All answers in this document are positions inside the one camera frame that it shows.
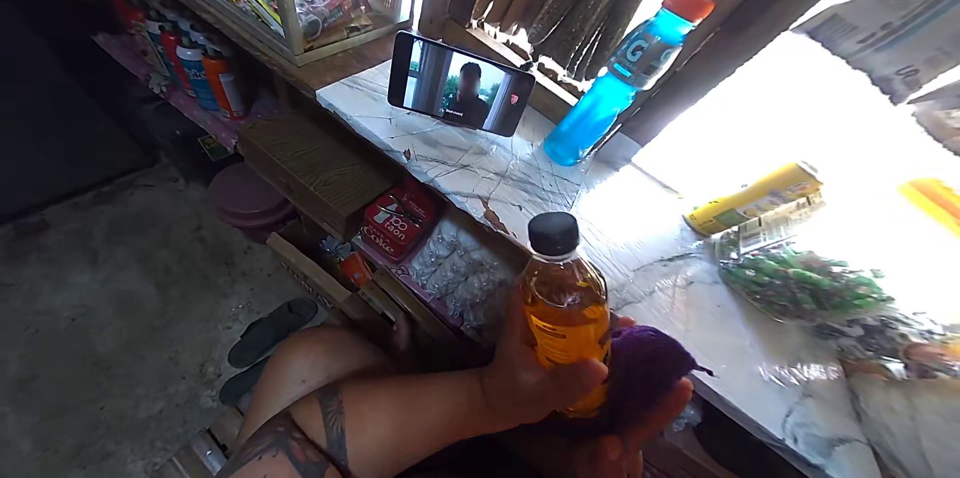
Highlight person's right hand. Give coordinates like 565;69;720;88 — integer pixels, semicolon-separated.
525;377;695;478

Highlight person's left hand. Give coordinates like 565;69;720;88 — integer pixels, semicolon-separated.
480;281;636;435

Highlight purple yarn ball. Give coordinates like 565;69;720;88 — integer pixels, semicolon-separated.
555;324;715;437

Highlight amber bottle with black cap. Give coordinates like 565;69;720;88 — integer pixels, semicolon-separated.
521;211;612;419

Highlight person's left forearm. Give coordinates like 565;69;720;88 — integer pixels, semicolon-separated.
216;367;496;478

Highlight pile of clear plastic bags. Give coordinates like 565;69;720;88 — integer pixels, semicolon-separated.
408;206;526;340

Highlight red tin with white print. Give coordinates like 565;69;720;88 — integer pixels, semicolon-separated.
360;181;445;264

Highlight black scissors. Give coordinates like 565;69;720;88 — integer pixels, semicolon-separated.
377;193;427;227

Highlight marble-patterned counter covering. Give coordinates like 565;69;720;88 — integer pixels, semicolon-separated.
315;31;960;478

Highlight plastic bag of green vegetables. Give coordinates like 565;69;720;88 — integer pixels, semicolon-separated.
714;226;897;329

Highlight person's legs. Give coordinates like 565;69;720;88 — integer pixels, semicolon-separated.
236;305;421;452

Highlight open cardboard box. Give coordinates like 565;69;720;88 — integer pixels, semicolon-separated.
267;219;365;323

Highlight blue drink bottle, orange cap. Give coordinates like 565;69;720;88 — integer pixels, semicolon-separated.
543;0;717;168

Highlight yellow cylindrical can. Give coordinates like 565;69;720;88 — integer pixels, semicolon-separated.
682;160;825;238

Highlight black smartphone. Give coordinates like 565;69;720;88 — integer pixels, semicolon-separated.
387;31;537;139

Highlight brown wood-grain box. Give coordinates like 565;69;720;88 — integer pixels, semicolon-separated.
236;109;406;241

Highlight dark green slipper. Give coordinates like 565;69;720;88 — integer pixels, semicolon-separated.
227;297;320;370
218;355;271;408

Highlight mauve lidded bucket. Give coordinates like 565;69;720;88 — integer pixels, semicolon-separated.
207;161;298;244

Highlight hanging brown dried bundles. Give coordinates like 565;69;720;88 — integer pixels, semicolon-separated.
472;0;661;83

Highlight yellow orange packet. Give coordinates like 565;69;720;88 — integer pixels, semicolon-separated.
897;176;960;236

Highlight wooden stool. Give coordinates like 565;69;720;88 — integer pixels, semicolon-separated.
150;406;247;478

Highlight pink shelf covering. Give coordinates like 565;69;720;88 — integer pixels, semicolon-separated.
91;32;279;152

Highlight row of bottles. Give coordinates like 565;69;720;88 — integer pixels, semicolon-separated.
112;0;248;122

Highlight hanging printed grey sacks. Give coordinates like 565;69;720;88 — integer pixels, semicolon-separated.
793;0;960;156

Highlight wooden window frame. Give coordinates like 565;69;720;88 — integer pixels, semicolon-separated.
417;0;897;147

